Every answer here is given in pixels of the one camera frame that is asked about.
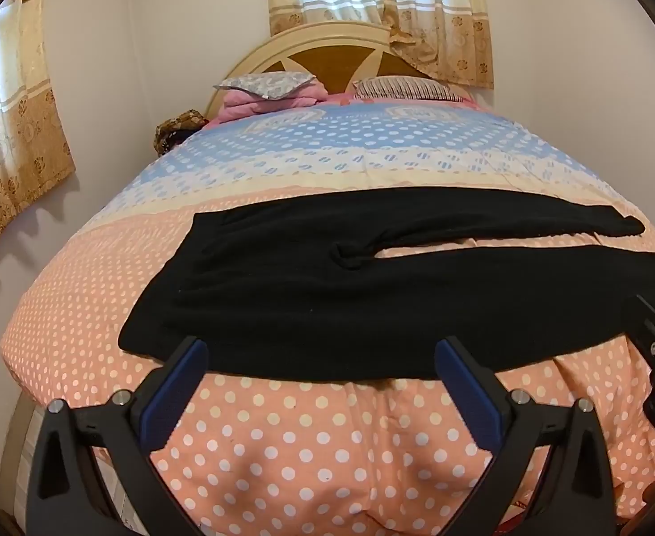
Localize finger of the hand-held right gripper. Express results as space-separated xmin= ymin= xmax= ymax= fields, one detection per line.
xmin=621 ymin=293 xmax=655 ymax=369

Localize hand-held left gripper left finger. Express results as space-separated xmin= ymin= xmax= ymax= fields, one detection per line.
xmin=26 ymin=336 xmax=210 ymax=536

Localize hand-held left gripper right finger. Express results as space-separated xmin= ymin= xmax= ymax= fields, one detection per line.
xmin=435 ymin=336 xmax=621 ymax=536

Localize black pants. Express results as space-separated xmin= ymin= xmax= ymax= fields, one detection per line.
xmin=120 ymin=188 xmax=655 ymax=381

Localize bed with polka dot cover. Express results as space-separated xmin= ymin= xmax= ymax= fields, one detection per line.
xmin=0 ymin=97 xmax=655 ymax=536

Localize dark patterned bag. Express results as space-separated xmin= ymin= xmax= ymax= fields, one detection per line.
xmin=154 ymin=109 xmax=208 ymax=157

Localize pink folded blanket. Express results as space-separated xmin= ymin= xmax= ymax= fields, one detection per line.
xmin=216 ymin=79 xmax=328 ymax=124

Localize beige floral window curtain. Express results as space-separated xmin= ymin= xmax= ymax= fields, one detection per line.
xmin=263 ymin=0 xmax=496 ymax=90
xmin=0 ymin=0 xmax=77 ymax=277

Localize striped pillow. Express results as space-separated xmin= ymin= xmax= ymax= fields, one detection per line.
xmin=353 ymin=77 xmax=465 ymax=102

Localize grey patterned pillow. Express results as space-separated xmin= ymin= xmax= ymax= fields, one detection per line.
xmin=214 ymin=71 xmax=316 ymax=101

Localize cream wooden bed headboard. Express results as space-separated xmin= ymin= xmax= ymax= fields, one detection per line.
xmin=203 ymin=21 xmax=434 ymax=118

